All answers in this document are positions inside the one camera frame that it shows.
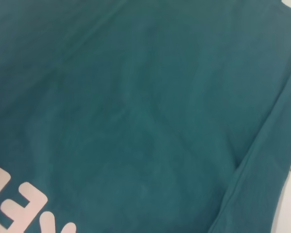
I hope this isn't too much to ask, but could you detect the teal FREE print t-shirt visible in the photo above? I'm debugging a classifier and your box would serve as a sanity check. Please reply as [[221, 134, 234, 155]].
[[0, 0, 291, 233]]

